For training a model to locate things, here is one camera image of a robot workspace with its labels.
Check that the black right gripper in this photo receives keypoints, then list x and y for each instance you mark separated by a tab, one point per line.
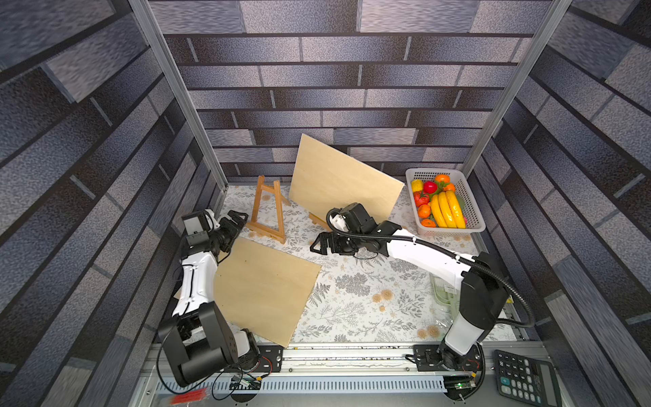
334	242

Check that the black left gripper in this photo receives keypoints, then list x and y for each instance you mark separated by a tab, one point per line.
234	230

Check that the small wooden easel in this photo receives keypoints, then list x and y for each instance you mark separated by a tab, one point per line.
319	222

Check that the thin plywood board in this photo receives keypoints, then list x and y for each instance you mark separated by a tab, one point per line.
264	290
325	178

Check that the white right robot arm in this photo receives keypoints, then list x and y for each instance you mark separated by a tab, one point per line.
486	297

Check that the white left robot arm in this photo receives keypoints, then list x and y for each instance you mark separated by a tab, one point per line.
197	340

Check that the red toy tomato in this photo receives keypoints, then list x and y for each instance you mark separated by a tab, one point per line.
421	199

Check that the small orange toy tangerine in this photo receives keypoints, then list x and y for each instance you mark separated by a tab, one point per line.
424	211

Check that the yellow toy lemon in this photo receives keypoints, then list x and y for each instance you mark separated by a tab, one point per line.
417	186

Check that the red toy apple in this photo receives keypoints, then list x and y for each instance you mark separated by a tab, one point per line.
430	187

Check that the white plastic fruit basket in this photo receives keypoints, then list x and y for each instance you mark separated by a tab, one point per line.
458	183

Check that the yellow toy bananas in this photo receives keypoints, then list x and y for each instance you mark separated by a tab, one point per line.
447	210

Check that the orange toy fruit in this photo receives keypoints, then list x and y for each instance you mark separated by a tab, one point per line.
443	179

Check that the red object bottom left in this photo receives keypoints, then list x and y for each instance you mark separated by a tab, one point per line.
186	399

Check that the black calculator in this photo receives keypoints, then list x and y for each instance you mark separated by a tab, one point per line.
527	380

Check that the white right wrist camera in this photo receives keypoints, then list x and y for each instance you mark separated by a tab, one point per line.
339	222

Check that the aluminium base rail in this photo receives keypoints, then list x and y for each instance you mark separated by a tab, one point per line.
344	369

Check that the aluminium corner post left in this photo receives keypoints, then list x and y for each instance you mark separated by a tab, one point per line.
151	31

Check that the aluminium corner post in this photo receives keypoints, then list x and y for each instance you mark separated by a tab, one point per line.
550	23
151	31

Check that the aluminium corner post right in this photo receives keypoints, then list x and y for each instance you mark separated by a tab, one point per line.
550	23

